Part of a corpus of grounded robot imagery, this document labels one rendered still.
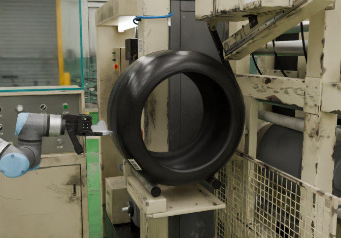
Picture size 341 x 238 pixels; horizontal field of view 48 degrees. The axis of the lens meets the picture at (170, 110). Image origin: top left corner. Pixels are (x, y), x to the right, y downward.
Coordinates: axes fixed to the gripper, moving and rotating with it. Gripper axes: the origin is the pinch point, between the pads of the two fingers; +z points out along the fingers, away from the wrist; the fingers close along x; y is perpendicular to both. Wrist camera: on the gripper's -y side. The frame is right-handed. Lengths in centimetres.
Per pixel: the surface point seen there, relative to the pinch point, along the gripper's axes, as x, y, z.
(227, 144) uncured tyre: -13, 0, 49
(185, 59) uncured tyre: -11.9, 34.6, 25.5
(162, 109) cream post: 25.3, 9.1, 30.9
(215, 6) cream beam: 0, 60, 41
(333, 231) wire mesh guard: -62, -18, 66
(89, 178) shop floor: 289, -109, 39
